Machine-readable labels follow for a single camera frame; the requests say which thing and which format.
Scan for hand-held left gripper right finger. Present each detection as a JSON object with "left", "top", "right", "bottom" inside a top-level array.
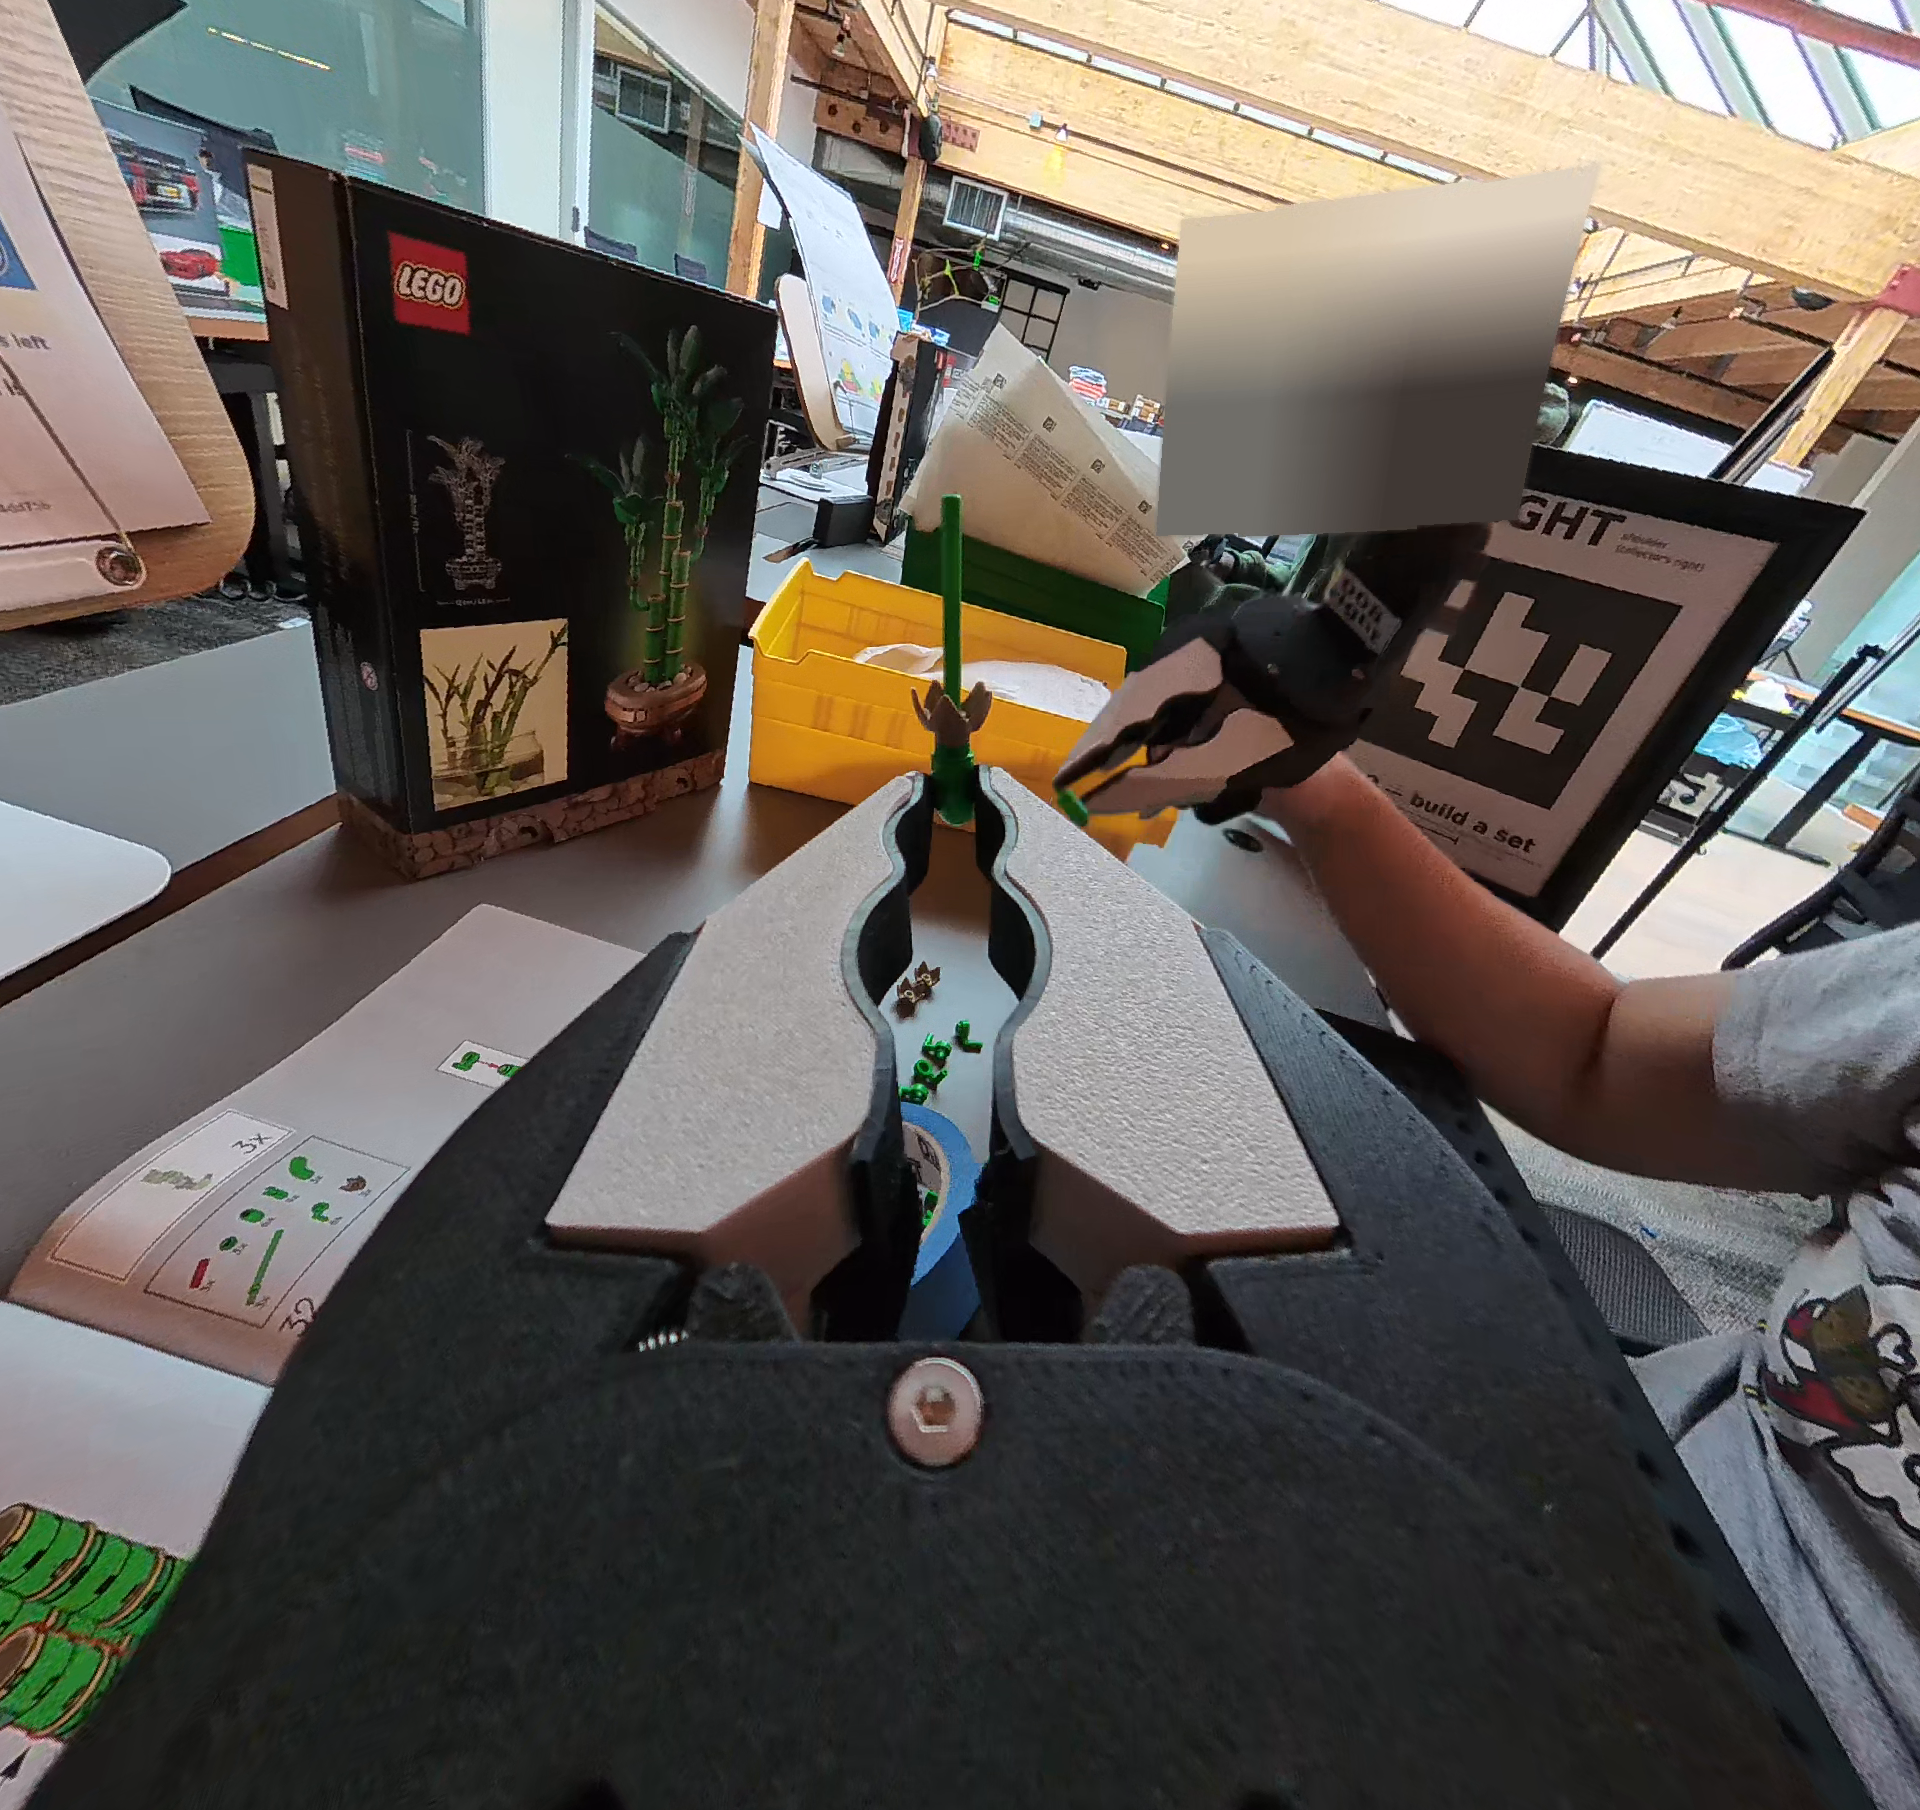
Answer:
[{"left": 978, "top": 767, "right": 1345, "bottom": 1335}]

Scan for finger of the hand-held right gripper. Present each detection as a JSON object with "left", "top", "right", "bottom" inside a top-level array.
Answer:
[
  {"left": 1079, "top": 708, "right": 1304, "bottom": 821},
  {"left": 1067, "top": 636, "right": 1243, "bottom": 785}
]

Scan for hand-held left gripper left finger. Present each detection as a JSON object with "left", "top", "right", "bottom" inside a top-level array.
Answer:
[{"left": 543, "top": 772, "right": 924, "bottom": 1335}]

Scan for green lego stem assembly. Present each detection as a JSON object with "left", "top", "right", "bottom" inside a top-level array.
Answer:
[{"left": 910, "top": 494, "right": 994, "bottom": 826}]

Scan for person's right forearm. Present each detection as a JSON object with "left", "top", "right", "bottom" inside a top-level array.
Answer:
[{"left": 1276, "top": 753, "right": 1742, "bottom": 1197}]

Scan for scattered green lego pieces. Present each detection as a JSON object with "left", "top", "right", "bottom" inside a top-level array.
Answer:
[{"left": 901, "top": 1017, "right": 983, "bottom": 1108}]

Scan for lego instruction booklet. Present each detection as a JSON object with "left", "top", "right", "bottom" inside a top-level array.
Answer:
[{"left": 0, "top": 902, "right": 647, "bottom": 1797}]

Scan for black lego set box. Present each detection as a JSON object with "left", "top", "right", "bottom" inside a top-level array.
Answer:
[{"left": 244, "top": 147, "right": 782, "bottom": 882}]

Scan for crumpled white paper bag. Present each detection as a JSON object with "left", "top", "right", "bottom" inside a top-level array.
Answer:
[{"left": 854, "top": 639, "right": 1112, "bottom": 723}]

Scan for green plastic bin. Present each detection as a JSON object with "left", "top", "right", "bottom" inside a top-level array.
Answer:
[{"left": 901, "top": 520, "right": 1171, "bottom": 642}]

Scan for white printed paper bags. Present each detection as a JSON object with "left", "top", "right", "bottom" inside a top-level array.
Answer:
[{"left": 901, "top": 326, "right": 1186, "bottom": 596}]

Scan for blue masking tape roll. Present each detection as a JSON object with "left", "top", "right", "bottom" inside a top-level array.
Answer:
[{"left": 896, "top": 1101, "right": 983, "bottom": 1339}]

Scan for black framed marker sign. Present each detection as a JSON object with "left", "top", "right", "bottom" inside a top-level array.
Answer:
[{"left": 1350, "top": 445, "right": 1865, "bottom": 928}]

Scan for yellow plastic bin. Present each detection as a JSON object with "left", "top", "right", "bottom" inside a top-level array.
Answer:
[{"left": 746, "top": 557, "right": 1180, "bottom": 852}]

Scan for dark slim cardboard box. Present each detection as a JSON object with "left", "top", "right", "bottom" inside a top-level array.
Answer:
[{"left": 870, "top": 332, "right": 946, "bottom": 506}]

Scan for white poster board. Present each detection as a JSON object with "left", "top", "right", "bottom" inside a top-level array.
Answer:
[{"left": 751, "top": 130, "right": 903, "bottom": 431}]

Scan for black office chair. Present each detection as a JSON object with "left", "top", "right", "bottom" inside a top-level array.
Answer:
[{"left": 1724, "top": 828, "right": 1920, "bottom": 971}]

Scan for white stand base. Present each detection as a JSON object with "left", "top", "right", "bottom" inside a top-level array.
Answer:
[{"left": 0, "top": 797, "right": 171, "bottom": 985}]

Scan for wooden instruction board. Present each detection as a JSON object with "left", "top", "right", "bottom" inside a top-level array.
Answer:
[{"left": 0, "top": 0, "right": 256, "bottom": 633}]

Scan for printed instruction sheet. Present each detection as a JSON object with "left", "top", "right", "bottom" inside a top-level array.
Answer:
[{"left": 0, "top": 85, "right": 212, "bottom": 596}]

